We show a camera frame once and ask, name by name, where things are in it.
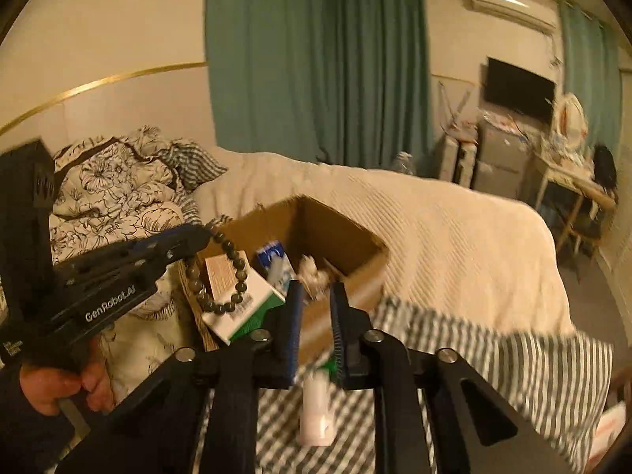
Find white air conditioner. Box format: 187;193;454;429
469;0;560;36

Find black bag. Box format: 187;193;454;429
591;144;618;194

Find dark bead bracelet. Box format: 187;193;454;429
185;217;250;315

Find person's left forearm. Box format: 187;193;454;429
0;365;76;474

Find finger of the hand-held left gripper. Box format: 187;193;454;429
64;247;207;308
55;223;213;283

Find black wall television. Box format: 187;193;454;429
481;56;558;125

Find checkered pillow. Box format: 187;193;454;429
160;139;229;196

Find person's left hand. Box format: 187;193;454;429
20;348;118;416

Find cream knitted blanket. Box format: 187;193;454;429
192;145;579;337

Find narrow green curtain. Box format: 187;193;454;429
558;0;621;145

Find grey mini fridge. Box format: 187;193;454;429
474;121;535;199

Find metal drying rack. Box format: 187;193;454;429
437;81;476;135

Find white oval mirror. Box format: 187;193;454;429
550;93;589;152

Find white red plastic bag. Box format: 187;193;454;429
591;399;629;451

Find wooden chair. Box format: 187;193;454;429
560;185;618;263

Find white small cabinet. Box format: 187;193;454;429
438;133;479;189

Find green white medicine box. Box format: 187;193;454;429
200;252;287;346

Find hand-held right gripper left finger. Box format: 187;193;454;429
54;280;305;474

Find grey checkered blanket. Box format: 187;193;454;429
192;296;616;474

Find wide green curtain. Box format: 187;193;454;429
205;0;436;179

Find brown cardboard box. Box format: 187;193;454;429
178;195;391;352

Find white small bottle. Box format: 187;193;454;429
296;355;342;448

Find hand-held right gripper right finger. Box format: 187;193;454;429
329;280;579;474

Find white vanity desk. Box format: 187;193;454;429
533;147;618;258

